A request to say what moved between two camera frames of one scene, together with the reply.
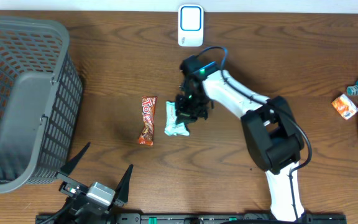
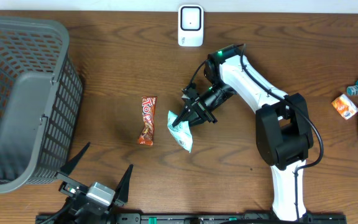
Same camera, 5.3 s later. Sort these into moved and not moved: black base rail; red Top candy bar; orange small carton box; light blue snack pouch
Moved: light blue snack pouch
Not moved: orange small carton box; red Top candy bar; black base rail
